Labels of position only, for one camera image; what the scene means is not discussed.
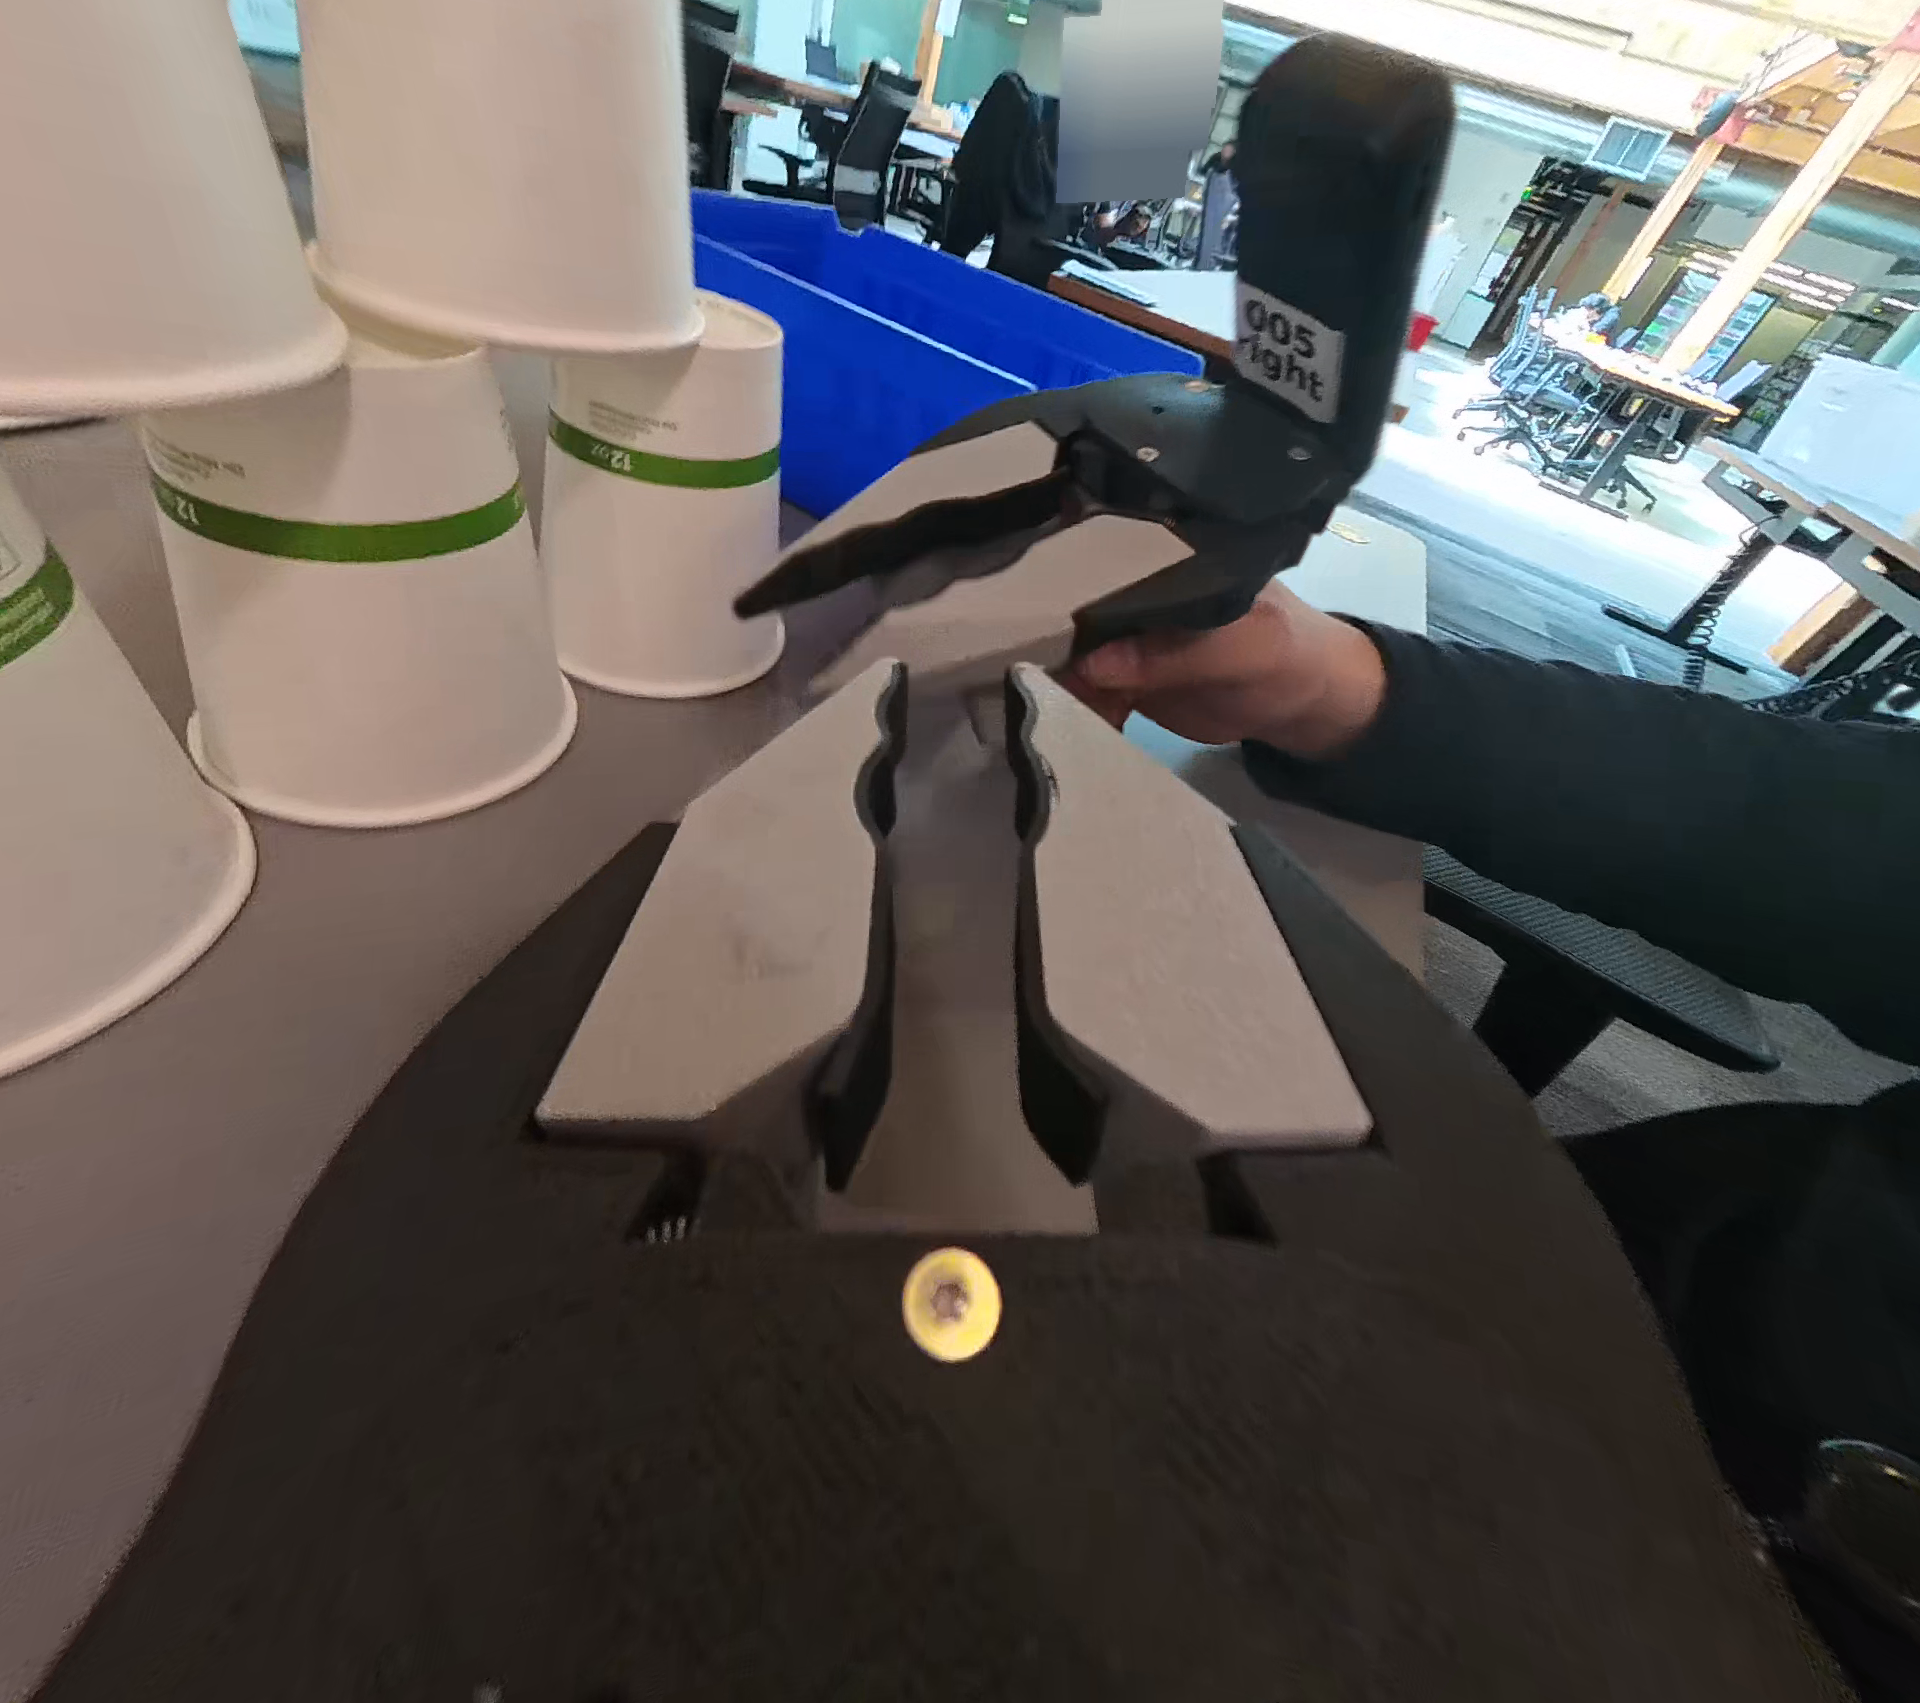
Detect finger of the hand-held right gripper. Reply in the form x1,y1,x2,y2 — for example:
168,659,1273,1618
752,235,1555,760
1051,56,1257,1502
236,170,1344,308
734,426,1086,621
806,499,1196,701

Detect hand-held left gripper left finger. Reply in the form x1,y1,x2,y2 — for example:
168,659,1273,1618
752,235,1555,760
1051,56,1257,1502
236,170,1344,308
539,659,912,1195

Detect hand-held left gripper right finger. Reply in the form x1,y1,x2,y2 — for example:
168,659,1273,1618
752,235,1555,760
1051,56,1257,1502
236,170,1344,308
1008,663,1372,1186

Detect large blue plastic bin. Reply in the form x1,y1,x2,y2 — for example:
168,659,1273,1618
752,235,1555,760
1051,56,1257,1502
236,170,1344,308
693,180,1217,526

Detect white paper cup green band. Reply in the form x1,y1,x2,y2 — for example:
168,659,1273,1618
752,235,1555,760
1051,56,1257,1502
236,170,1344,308
142,335,584,827
278,0,710,353
0,0,348,418
543,288,791,701
0,441,257,1076

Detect person's right forearm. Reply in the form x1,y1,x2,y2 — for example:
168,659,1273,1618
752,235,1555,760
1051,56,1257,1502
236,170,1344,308
1240,621,1920,1067

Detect person's right hand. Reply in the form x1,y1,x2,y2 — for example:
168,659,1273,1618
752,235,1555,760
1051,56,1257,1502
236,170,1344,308
1056,587,1389,760

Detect black jacket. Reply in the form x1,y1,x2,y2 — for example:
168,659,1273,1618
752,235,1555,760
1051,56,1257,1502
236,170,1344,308
943,74,1063,265

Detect black mesh office chair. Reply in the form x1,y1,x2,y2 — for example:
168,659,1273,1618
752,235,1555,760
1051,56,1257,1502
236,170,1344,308
681,0,746,193
826,60,923,235

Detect black chair armrest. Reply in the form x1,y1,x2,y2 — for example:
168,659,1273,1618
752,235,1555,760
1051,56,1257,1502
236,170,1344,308
1424,844,1784,1108

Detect person's dark clothing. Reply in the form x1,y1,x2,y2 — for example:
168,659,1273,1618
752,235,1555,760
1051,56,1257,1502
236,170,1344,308
1559,1076,1920,1703

